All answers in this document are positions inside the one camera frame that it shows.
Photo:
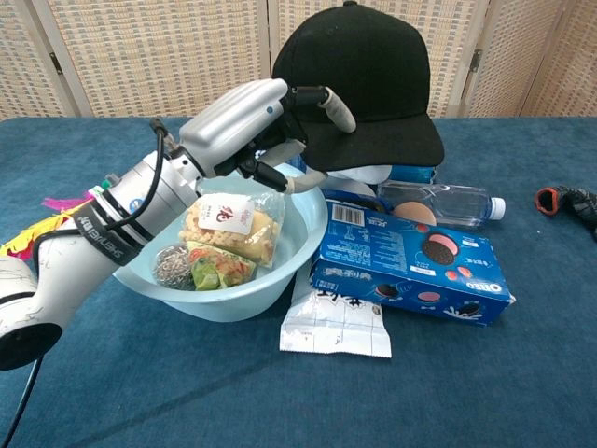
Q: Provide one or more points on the steel wool scrubber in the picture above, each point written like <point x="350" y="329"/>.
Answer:
<point x="170" y="268"/>

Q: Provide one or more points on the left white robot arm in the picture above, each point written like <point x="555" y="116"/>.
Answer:
<point x="70" y="261"/>

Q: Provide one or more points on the blue table cloth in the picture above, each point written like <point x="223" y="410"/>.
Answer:
<point x="186" y="396"/>

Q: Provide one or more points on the woven folding screen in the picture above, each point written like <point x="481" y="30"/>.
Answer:
<point x="163" y="56"/>

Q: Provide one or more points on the green snack packet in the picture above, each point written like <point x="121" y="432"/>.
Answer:
<point x="219" y="268"/>

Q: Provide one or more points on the clear bag of yellow snacks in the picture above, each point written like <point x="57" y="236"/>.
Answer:
<point x="233" y="224"/>

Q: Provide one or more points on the light blue plastic basin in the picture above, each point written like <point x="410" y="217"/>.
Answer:
<point x="289" y="233"/>

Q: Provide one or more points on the blue Oreo box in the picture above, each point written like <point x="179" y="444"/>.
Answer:
<point x="373" y="252"/>

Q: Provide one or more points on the clear water bottle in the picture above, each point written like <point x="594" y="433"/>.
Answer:
<point x="462" y="205"/>

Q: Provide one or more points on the white foam mannequin head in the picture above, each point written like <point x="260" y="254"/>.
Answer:
<point x="364" y="173"/>

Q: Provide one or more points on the pink yellow feather shuttlecock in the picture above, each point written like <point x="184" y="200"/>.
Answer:
<point x="28" y="233"/>

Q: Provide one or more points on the white snack packet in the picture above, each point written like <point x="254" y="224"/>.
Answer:
<point x="331" y="326"/>

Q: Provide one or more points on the black baseball cap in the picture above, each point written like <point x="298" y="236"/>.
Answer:
<point x="373" y="70"/>

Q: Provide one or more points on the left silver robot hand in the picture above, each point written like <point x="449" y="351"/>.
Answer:
<point x="233" y="121"/>

